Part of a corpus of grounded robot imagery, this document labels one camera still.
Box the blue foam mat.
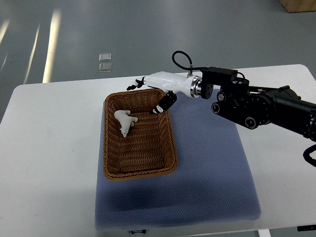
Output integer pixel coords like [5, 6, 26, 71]
[95, 93, 261, 232]

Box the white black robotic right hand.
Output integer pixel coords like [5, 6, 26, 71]
[127, 72, 202, 114]

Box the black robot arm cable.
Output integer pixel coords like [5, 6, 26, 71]
[171, 50, 195, 77]

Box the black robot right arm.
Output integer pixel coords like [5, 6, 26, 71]
[201, 67, 316, 141]

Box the lower metal floor plate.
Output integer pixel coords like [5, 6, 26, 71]
[99, 62, 112, 72]

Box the black table control panel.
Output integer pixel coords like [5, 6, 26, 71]
[297, 224, 316, 232]

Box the white toy bear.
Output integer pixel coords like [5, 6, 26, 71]
[114, 110, 138, 138]

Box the black label tag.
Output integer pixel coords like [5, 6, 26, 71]
[130, 230, 146, 235]

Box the brown cardboard box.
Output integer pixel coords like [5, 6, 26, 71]
[279, 0, 316, 13]

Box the upper metal floor plate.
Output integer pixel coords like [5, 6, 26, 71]
[99, 53, 112, 62]

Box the metal floor plate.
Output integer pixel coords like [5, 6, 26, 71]
[99, 62, 112, 72]
[99, 53, 112, 62]

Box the brown wicker basket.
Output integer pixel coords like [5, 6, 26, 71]
[103, 89, 178, 181]

